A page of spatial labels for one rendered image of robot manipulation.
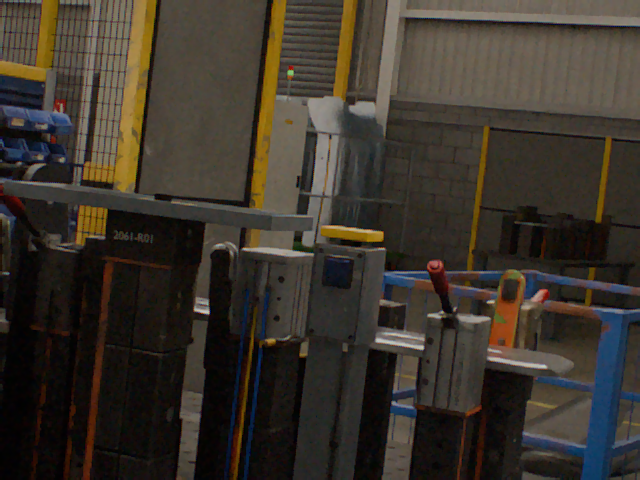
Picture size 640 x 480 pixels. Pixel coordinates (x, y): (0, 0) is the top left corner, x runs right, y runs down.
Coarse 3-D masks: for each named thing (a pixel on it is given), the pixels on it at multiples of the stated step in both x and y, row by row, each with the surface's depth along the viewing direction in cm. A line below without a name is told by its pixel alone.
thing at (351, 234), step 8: (320, 232) 145; (328, 232) 145; (336, 232) 144; (344, 232) 144; (352, 232) 144; (360, 232) 143; (368, 232) 143; (376, 232) 146; (344, 240) 146; (352, 240) 145; (360, 240) 143; (368, 240) 143; (376, 240) 146
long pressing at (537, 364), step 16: (208, 304) 192; (208, 320) 180; (384, 336) 178; (400, 336) 182; (416, 336) 182; (400, 352) 170; (416, 352) 169; (496, 352) 177; (512, 352) 177; (528, 352) 179; (496, 368) 166; (512, 368) 165; (528, 368) 164; (544, 368) 164; (560, 368) 168
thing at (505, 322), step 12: (504, 276) 188; (516, 276) 188; (504, 288) 187; (516, 288) 187; (504, 300) 188; (516, 300) 187; (504, 312) 187; (516, 312) 187; (504, 324) 187; (516, 324) 187; (492, 336) 187; (504, 336) 187
